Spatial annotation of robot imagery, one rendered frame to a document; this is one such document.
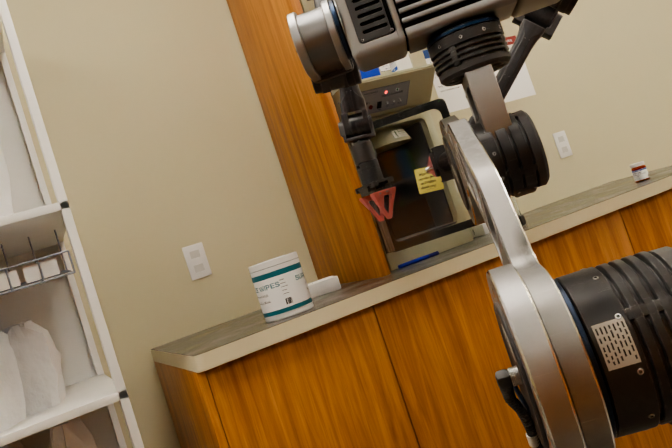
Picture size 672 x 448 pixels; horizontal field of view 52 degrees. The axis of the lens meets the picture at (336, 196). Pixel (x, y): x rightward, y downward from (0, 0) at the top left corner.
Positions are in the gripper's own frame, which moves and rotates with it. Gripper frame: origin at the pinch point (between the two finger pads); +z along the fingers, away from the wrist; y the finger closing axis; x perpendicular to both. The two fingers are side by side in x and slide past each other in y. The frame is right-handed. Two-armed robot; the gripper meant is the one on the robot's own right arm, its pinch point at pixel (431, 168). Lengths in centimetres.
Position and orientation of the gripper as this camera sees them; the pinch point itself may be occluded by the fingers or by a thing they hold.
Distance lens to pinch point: 204.0
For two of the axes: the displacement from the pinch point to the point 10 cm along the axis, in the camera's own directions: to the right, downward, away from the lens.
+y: -3.1, -9.5, 0.5
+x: -8.7, 2.6, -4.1
